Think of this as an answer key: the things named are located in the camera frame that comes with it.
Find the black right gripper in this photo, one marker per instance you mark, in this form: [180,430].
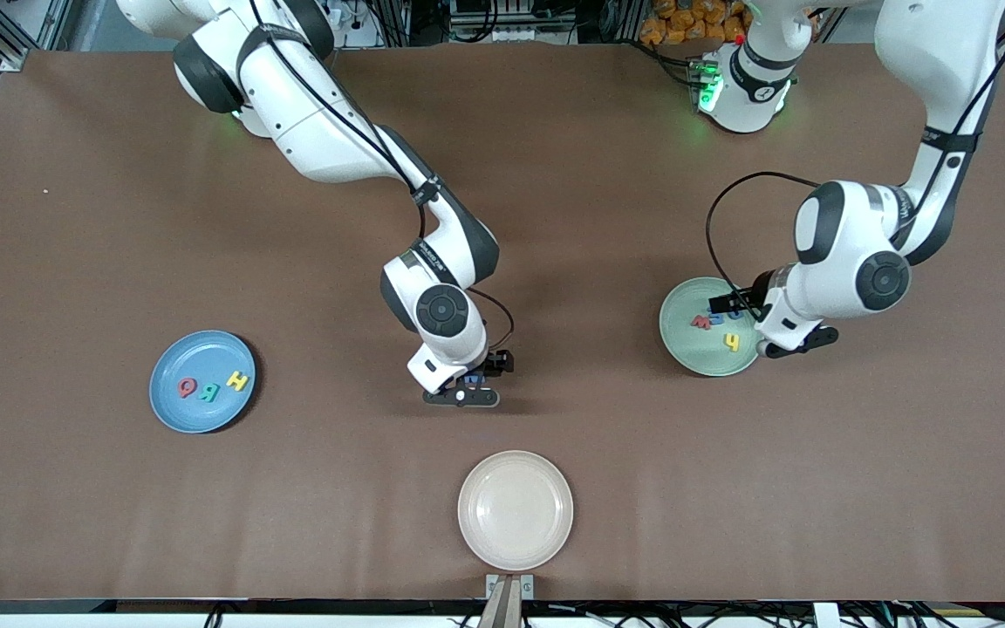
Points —
[497,362]

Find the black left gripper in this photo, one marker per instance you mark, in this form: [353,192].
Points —
[748,300]

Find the yellow lowercase letter h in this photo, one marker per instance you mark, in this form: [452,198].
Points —
[732,342]

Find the red lowercase letter m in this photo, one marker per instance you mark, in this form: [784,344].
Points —
[700,323]

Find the yellow uppercase letter H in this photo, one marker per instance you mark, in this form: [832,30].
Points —
[238,380]

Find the teal uppercase letter R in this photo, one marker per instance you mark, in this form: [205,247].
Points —
[208,392]

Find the red foam letter Q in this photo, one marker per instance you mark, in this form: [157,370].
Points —
[181,386]

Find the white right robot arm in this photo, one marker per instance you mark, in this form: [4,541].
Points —
[441,310]

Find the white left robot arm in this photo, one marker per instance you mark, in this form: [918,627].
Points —
[882,279]

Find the green plate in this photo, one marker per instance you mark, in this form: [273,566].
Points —
[686,349]

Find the cream plate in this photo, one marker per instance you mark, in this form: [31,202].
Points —
[516,510]

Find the blue plate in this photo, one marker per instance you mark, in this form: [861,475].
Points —
[180,353]

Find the orange snack bag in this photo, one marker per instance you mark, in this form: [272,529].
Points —
[686,19]

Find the white power strip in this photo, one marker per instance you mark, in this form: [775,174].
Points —
[344,16]

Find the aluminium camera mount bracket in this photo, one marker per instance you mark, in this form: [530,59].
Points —
[509,602]

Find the aluminium frame profile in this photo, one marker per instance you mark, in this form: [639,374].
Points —
[14,59]

